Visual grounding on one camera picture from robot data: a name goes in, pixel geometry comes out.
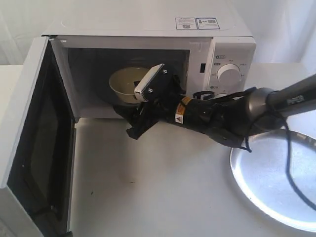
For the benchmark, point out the round stainless steel plate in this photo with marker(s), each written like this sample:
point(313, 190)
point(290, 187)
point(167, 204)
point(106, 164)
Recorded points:
point(261, 175)

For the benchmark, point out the white lower timer knob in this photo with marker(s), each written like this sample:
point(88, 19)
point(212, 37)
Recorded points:
point(221, 95)

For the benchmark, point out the white upper power knob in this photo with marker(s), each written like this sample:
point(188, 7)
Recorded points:
point(229, 72)

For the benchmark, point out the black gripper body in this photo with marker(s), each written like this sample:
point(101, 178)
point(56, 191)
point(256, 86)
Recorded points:
point(162, 101)

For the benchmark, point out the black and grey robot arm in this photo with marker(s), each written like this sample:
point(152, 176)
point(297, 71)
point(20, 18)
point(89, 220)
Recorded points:
point(229, 120)

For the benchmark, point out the white Midea microwave oven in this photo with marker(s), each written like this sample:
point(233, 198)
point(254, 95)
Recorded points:
point(87, 62)

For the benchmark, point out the cream ceramic bowl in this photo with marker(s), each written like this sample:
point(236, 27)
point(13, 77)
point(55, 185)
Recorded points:
point(127, 83)

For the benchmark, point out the white microwave door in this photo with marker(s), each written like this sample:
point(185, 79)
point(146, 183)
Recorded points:
point(37, 141)

